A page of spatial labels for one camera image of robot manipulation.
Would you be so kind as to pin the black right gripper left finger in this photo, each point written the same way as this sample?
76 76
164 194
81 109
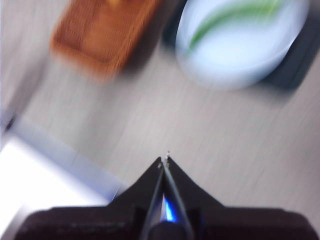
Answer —
100 222

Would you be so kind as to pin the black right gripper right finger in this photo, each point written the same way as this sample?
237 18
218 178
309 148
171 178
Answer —
225 222

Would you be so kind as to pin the pale blue round plate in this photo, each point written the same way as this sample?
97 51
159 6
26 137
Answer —
237 57

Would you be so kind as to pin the green pepper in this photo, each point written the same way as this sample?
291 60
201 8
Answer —
225 18

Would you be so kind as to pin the dark rectangular tray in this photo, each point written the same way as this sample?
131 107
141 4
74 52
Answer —
303 62

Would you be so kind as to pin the brown woven wicker basket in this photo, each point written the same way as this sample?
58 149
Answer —
100 37

